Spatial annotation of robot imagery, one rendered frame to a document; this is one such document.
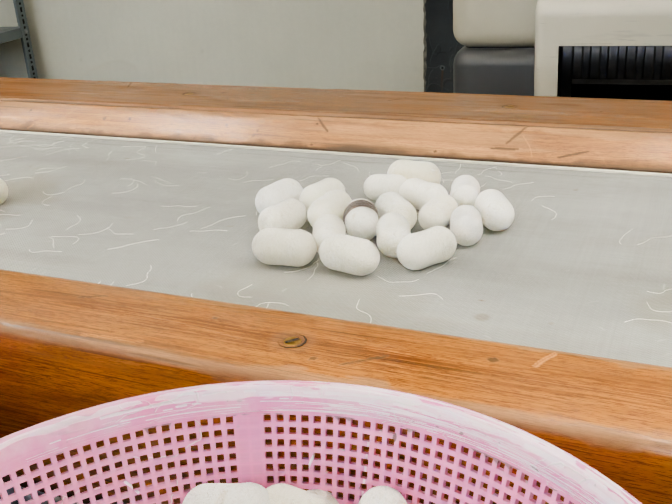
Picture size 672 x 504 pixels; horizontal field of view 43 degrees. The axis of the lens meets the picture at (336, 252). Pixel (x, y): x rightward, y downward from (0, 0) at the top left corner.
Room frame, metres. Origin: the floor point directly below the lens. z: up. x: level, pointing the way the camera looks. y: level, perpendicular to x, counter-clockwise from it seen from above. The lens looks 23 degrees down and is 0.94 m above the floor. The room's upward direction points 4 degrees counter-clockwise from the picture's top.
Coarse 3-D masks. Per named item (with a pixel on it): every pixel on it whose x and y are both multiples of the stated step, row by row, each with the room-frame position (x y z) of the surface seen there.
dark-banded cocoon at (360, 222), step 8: (368, 200) 0.50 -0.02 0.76; (360, 208) 0.48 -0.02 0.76; (368, 208) 0.48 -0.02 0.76; (352, 216) 0.47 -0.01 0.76; (360, 216) 0.47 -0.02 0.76; (368, 216) 0.47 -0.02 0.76; (376, 216) 0.48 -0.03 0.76; (352, 224) 0.47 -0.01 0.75; (360, 224) 0.47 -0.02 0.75; (368, 224) 0.47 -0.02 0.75; (376, 224) 0.47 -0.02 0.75; (352, 232) 0.47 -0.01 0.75; (360, 232) 0.47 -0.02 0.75; (368, 232) 0.47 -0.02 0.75
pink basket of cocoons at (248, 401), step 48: (240, 384) 0.27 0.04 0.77; (288, 384) 0.27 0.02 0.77; (336, 384) 0.27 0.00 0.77; (48, 432) 0.25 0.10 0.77; (96, 432) 0.26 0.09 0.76; (144, 432) 0.26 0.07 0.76; (192, 432) 0.27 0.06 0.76; (240, 432) 0.27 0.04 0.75; (288, 432) 0.27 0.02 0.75; (336, 432) 0.26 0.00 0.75; (384, 432) 0.26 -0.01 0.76; (432, 432) 0.25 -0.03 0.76; (480, 432) 0.24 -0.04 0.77; (0, 480) 0.24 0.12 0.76; (48, 480) 0.25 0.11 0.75; (96, 480) 0.25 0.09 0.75; (144, 480) 0.26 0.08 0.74; (192, 480) 0.26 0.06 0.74; (240, 480) 0.26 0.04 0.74; (288, 480) 0.26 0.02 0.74; (336, 480) 0.26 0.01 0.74; (384, 480) 0.25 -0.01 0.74; (432, 480) 0.24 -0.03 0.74; (480, 480) 0.23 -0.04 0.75; (528, 480) 0.22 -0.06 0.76; (576, 480) 0.21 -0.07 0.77
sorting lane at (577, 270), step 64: (64, 192) 0.61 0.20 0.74; (128, 192) 0.60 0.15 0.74; (192, 192) 0.59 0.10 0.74; (256, 192) 0.58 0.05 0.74; (448, 192) 0.55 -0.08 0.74; (512, 192) 0.54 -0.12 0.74; (576, 192) 0.54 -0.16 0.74; (640, 192) 0.53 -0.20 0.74; (0, 256) 0.49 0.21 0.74; (64, 256) 0.48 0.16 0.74; (128, 256) 0.48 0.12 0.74; (192, 256) 0.47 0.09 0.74; (384, 256) 0.45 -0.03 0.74; (512, 256) 0.44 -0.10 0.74; (576, 256) 0.43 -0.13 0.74; (640, 256) 0.43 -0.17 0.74; (384, 320) 0.37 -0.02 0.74; (448, 320) 0.37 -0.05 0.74; (512, 320) 0.37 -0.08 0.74; (576, 320) 0.36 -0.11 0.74; (640, 320) 0.36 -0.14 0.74
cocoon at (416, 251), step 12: (432, 228) 0.44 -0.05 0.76; (444, 228) 0.44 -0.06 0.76; (408, 240) 0.43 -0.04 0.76; (420, 240) 0.43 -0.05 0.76; (432, 240) 0.43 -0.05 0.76; (444, 240) 0.43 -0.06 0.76; (408, 252) 0.42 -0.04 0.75; (420, 252) 0.42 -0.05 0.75; (432, 252) 0.43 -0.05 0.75; (444, 252) 0.43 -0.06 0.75; (408, 264) 0.42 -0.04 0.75; (420, 264) 0.42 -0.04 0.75; (432, 264) 0.43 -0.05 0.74
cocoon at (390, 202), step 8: (392, 192) 0.50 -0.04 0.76; (384, 200) 0.49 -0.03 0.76; (392, 200) 0.49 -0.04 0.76; (400, 200) 0.49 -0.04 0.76; (376, 208) 0.50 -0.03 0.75; (384, 208) 0.49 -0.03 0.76; (392, 208) 0.48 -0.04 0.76; (400, 208) 0.48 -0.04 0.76; (408, 208) 0.48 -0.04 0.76; (408, 216) 0.48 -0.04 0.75; (416, 216) 0.48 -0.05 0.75
